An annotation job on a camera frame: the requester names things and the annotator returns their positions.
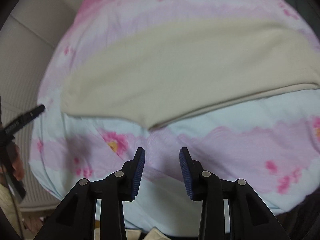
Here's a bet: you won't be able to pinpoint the pink floral bed cover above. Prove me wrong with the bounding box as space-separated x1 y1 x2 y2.
29 0 319 236

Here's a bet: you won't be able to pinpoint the beige pants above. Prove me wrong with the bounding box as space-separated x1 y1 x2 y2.
61 18 319 129

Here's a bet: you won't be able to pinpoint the black cable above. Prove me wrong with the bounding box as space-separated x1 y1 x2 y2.
2 169 27 240

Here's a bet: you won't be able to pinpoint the person's left hand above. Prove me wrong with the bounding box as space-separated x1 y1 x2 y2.
12 144 25 181

